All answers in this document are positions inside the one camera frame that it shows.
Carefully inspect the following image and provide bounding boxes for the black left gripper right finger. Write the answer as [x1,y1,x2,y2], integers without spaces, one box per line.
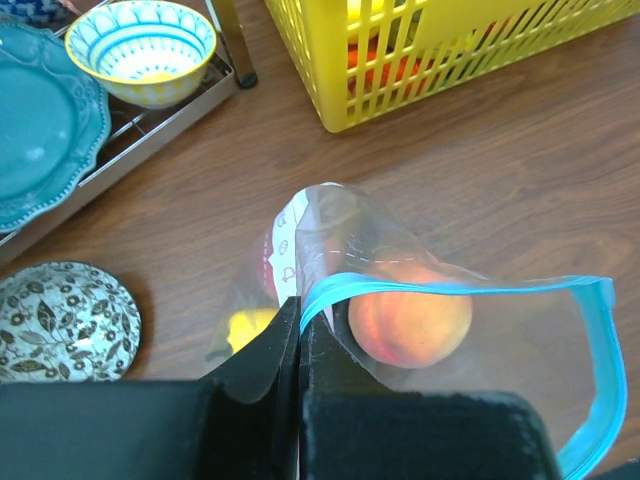
[299,314,561,479]

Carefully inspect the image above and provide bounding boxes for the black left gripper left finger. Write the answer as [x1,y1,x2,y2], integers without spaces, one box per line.
[1,297,300,479]

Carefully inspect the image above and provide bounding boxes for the yellow bell pepper toy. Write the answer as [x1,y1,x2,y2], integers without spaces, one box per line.
[227,308,278,354]

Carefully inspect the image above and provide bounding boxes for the red yellow apple toy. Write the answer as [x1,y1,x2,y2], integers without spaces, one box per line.
[348,292,472,369]

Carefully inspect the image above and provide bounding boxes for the clear zip bag blue seal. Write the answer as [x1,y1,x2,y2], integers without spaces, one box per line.
[207,183,627,479]

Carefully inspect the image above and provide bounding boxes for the red peach toy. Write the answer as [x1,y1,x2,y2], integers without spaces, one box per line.
[254,231,278,301]

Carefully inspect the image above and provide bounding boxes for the black white floral bowl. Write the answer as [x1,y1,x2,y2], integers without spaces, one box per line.
[1,261,142,384]

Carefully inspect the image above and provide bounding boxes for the steel two-tier dish rack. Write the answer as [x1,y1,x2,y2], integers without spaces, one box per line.
[1,0,258,264]

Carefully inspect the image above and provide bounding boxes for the teal scalloped plate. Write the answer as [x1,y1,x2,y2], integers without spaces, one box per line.
[1,22,111,233]

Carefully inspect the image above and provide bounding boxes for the yellow plastic basket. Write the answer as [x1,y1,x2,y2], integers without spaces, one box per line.
[266,0,639,133]

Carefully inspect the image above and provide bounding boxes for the yellow blue patterned bowl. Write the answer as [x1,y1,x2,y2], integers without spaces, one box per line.
[64,1,218,109]

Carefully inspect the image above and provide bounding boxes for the blue zigzag bowl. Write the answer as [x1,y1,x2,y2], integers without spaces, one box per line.
[1,0,72,23]

